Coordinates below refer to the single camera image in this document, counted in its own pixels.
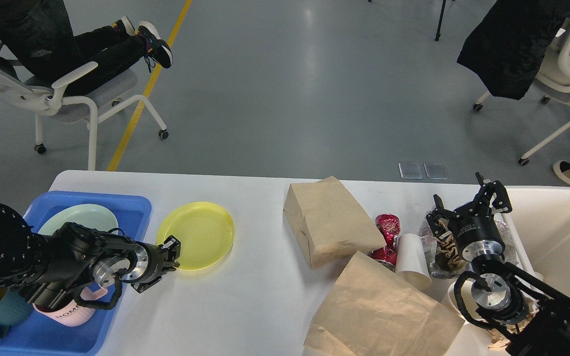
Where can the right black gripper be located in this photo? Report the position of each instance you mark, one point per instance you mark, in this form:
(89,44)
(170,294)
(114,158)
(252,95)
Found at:
(474,234)

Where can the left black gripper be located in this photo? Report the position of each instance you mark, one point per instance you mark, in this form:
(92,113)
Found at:
(154,261)

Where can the yellow plastic plate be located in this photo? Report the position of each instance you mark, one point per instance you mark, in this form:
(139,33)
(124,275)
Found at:
(206,232)

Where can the pink HOME mug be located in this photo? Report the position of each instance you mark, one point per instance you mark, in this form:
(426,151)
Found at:
(71,314)

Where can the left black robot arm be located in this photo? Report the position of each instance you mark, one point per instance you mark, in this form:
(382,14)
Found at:
(85,264)

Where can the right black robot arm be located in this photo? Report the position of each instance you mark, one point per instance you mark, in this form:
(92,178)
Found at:
(495,294)

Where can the right floor plate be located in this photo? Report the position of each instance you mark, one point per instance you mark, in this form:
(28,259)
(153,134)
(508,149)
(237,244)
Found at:
(436,171)

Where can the floor plate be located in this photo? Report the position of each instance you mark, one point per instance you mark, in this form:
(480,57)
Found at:
(436,171)
(410,170)

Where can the clear bag with brown paper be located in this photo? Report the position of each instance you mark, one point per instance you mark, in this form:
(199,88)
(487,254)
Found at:
(441,254)

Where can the left floor plate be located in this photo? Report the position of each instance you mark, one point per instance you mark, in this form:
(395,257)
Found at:
(410,170)

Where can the white paper cup upright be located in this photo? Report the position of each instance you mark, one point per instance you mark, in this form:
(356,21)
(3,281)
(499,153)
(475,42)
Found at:
(450,299)

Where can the red crumpled snack wrapper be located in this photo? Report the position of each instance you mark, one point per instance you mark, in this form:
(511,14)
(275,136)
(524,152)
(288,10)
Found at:
(389,226)

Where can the white paper cup lying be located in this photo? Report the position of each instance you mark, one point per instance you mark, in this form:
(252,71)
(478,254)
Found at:
(411,261)

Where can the pale green plate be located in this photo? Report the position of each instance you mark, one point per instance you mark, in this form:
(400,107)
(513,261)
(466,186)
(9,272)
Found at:
(88,215)

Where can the white plastic bin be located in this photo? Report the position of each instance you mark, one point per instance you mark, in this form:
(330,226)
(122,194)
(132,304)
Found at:
(541,216)

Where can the crumpled brown paper ball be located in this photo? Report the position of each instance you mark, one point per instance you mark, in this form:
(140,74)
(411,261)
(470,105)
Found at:
(499,341)

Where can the lower brown paper bag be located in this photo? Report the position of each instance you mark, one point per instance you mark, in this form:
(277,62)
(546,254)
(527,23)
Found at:
(370,311)

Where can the upper brown paper bag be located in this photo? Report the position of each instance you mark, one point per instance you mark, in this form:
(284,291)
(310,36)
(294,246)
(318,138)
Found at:
(328,222)

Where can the black jacket on chair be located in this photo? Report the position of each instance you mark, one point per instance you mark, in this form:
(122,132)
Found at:
(508,46)

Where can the black stand leg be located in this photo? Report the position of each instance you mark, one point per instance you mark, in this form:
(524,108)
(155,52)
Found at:
(440,20)

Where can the grey office chair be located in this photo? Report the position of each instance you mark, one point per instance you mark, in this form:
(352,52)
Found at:
(49,100)

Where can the person in black clothes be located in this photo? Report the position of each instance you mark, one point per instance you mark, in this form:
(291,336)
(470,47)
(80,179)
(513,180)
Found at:
(39,34)

